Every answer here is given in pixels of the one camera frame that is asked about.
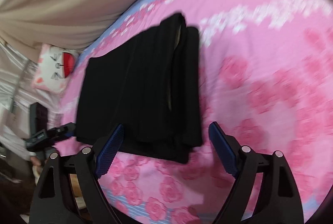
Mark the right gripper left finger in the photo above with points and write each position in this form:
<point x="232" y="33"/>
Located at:
<point x="54" y="198"/>

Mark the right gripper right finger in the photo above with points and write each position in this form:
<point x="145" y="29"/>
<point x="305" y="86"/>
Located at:
<point x="264" y="189"/>

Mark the black pants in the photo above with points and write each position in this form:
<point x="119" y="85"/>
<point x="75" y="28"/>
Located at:
<point x="150" y="86"/>

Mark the person's left hand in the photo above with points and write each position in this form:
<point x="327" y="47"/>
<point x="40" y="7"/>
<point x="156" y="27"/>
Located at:
<point x="37" y="163"/>

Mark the white cat face pillow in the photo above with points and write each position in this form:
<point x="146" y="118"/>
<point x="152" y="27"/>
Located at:
<point x="54" y="69"/>

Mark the pink floral bed quilt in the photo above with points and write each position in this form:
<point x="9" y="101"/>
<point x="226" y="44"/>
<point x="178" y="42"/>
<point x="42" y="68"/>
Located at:
<point x="265" y="77"/>

